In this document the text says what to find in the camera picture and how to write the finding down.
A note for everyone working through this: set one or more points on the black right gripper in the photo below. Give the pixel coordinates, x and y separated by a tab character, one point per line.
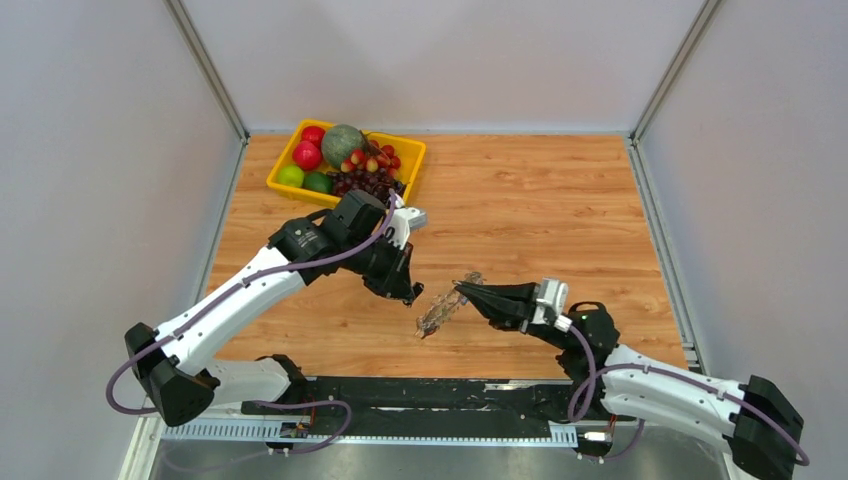
504	305

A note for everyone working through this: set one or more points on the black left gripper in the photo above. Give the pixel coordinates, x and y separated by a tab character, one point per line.
396	281

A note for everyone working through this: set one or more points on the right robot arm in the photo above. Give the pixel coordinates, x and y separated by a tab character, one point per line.
752	421

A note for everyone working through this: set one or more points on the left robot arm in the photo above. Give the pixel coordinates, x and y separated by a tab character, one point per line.
175	363

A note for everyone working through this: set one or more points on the dark purple grape bunch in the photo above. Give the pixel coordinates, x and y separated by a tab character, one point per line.
378	184

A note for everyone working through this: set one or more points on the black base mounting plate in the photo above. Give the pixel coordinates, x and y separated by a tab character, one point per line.
546	399

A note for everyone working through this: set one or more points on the yellow plastic fruit tray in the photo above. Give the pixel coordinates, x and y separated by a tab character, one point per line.
323	161

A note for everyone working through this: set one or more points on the red grape bunch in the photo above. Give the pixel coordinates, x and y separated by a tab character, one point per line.
373	158

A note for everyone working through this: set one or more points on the dark green lime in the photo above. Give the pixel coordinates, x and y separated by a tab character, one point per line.
318	182

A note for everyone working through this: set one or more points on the green melon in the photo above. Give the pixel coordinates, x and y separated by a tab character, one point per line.
339	142

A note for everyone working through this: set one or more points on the light green apple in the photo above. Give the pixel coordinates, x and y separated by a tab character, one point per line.
291	176

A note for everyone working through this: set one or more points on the red apple lower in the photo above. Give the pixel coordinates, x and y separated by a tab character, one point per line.
307	156

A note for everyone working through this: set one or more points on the red apple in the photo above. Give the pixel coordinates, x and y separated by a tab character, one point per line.
307	156
313	134

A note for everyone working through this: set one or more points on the red apple upper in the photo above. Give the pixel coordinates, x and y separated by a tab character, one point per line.
313	134

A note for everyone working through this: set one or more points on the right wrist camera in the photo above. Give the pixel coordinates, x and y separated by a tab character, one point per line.
550	300

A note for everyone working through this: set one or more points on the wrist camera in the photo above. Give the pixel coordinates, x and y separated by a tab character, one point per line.
404	221
550	300

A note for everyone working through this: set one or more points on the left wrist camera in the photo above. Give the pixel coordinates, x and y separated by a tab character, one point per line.
404	221

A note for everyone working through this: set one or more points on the aluminium frame rail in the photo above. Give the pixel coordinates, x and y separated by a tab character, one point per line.
488	426

